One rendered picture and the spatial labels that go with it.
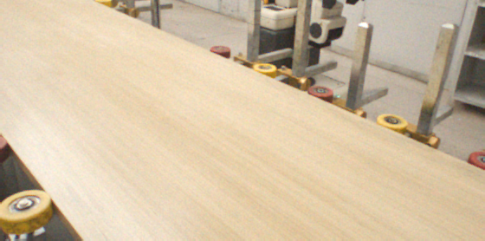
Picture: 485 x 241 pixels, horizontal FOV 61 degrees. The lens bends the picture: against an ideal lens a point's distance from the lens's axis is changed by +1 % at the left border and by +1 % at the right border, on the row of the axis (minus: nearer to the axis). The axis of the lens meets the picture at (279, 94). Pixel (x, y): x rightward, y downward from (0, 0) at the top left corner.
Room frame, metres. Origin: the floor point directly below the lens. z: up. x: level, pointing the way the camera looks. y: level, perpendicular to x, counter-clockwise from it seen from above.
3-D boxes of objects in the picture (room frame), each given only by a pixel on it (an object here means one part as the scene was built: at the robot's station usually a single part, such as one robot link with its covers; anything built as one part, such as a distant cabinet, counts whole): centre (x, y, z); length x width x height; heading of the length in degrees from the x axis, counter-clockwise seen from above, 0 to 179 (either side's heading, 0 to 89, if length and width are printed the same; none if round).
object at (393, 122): (1.00, -0.31, 0.85); 0.08 x 0.08 x 0.11
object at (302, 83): (1.42, -0.05, 0.83); 0.14 x 0.06 x 0.05; 48
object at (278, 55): (1.65, 0.11, 0.82); 0.43 x 0.03 x 0.04; 138
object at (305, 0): (1.41, -0.06, 0.93); 0.04 x 0.04 x 0.48; 48
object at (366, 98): (1.31, -0.26, 0.80); 0.43 x 0.03 x 0.04; 138
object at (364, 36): (1.24, -0.25, 0.87); 0.04 x 0.04 x 0.48; 48
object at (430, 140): (1.09, -0.42, 0.82); 0.14 x 0.06 x 0.05; 48
